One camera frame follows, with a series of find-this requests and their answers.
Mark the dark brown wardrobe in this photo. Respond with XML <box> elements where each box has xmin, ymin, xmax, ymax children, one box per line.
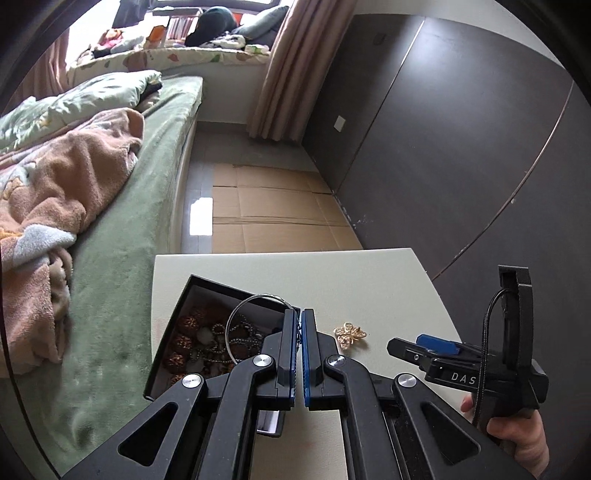
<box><xmin>300</xmin><ymin>14</ymin><xmax>591</xmax><ymax>370</ymax></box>

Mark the pale green floral quilt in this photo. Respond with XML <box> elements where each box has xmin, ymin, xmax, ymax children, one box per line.
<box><xmin>0</xmin><ymin>69</ymin><xmax>163</xmax><ymax>153</ymax></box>

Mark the pink fleece blanket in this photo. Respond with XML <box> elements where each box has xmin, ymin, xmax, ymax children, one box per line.
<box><xmin>0</xmin><ymin>107</ymin><xmax>146</xmax><ymax>377</ymax></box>

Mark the grey pillow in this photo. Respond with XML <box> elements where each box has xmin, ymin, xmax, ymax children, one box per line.
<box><xmin>231</xmin><ymin>4</ymin><xmax>289</xmax><ymax>40</ymax></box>

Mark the person's right hand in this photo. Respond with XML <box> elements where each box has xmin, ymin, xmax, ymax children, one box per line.
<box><xmin>461</xmin><ymin>395</ymin><xmax>550</xmax><ymax>478</ymax></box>

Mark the gold butterfly brooch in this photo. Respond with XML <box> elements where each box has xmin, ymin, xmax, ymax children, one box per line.
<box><xmin>333</xmin><ymin>322</ymin><xmax>368</xmax><ymax>350</ymax></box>

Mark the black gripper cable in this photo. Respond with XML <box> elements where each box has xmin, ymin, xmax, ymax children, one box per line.
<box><xmin>475</xmin><ymin>286</ymin><xmax>513</xmax><ymax>416</ymax></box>

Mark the ball chain necklace white pendant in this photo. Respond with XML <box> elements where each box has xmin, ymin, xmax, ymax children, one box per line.
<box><xmin>191</xmin><ymin>323</ymin><xmax>264</xmax><ymax>374</ymax></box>

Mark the pile of soft toys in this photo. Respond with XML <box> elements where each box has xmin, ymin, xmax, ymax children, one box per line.
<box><xmin>90</xmin><ymin>28</ymin><xmax>139</xmax><ymax>54</ymax></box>

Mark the brown seed bead bracelet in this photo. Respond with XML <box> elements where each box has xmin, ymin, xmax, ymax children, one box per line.
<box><xmin>161</xmin><ymin>305</ymin><xmax>262</xmax><ymax>386</ymax></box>

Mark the black jewelry box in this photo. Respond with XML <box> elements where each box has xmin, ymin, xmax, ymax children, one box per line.
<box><xmin>143</xmin><ymin>274</ymin><xmax>303</xmax><ymax>437</ymax></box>

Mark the bed with green sheet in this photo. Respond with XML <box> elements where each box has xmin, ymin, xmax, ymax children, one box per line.
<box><xmin>0</xmin><ymin>74</ymin><xmax>206</xmax><ymax>476</ymax></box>

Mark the black bag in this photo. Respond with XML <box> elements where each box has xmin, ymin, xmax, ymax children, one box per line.
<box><xmin>185</xmin><ymin>6</ymin><xmax>238</xmax><ymax>47</ymax></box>

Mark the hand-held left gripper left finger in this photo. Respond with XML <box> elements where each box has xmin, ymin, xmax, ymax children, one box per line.
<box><xmin>62</xmin><ymin>308</ymin><xmax>302</xmax><ymax>480</ymax></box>

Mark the silver bangle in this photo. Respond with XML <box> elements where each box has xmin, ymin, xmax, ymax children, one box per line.
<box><xmin>225</xmin><ymin>294</ymin><xmax>296</xmax><ymax>361</ymax></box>

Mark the beige curtain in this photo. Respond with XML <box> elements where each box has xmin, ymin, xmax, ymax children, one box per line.
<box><xmin>247</xmin><ymin>0</ymin><xmax>356</xmax><ymax>143</ymax></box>
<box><xmin>14</xmin><ymin>34</ymin><xmax>70</xmax><ymax>107</ymax></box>

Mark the floral window seat cushion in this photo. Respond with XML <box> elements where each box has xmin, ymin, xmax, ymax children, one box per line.
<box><xmin>67</xmin><ymin>44</ymin><xmax>273</xmax><ymax>86</ymax></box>

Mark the pink striped box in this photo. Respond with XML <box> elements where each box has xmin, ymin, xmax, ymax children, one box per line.
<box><xmin>167</xmin><ymin>14</ymin><xmax>201</xmax><ymax>46</ymax></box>

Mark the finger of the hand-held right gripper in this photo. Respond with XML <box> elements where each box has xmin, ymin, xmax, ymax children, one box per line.
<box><xmin>416</xmin><ymin>334</ymin><xmax>482</xmax><ymax>357</ymax></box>
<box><xmin>387</xmin><ymin>337</ymin><xmax>435</xmax><ymax>371</ymax></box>

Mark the flattened cardboard sheet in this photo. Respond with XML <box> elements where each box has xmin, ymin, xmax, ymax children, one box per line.
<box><xmin>210</xmin><ymin>161</ymin><xmax>365</xmax><ymax>254</ymax></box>

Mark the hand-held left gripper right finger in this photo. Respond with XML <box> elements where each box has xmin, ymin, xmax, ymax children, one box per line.
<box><xmin>300</xmin><ymin>308</ymin><xmax>534</xmax><ymax>480</ymax></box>

